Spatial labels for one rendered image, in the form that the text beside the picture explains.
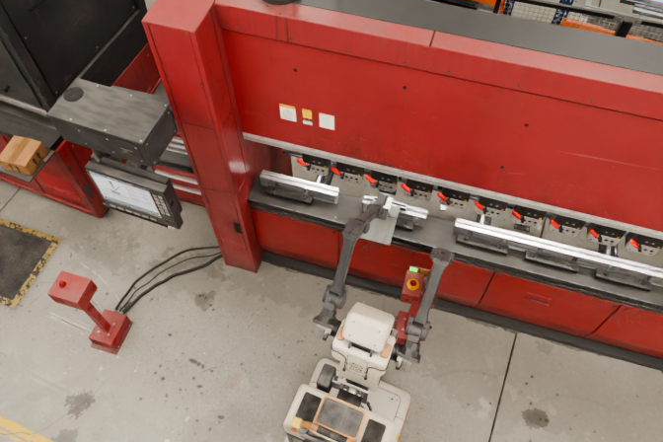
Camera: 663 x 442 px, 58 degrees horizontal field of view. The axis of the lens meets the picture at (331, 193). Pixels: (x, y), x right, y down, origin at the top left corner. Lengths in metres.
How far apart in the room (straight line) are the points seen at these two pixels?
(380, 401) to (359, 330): 1.08
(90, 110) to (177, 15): 0.61
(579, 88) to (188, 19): 1.63
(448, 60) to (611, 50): 0.65
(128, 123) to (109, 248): 2.14
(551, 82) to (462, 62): 0.36
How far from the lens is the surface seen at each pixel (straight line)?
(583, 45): 2.68
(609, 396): 4.48
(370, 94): 2.80
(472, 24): 2.64
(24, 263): 5.01
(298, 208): 3.67
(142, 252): 4.73
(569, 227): 3.39
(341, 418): 3.15
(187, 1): 2.77
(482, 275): 3.76
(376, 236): 3.42
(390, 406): 3.82
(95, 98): 2.97
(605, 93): 2.60
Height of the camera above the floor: 3.98
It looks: 57 degrees down
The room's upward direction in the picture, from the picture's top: 1 degrees counter-clockwise
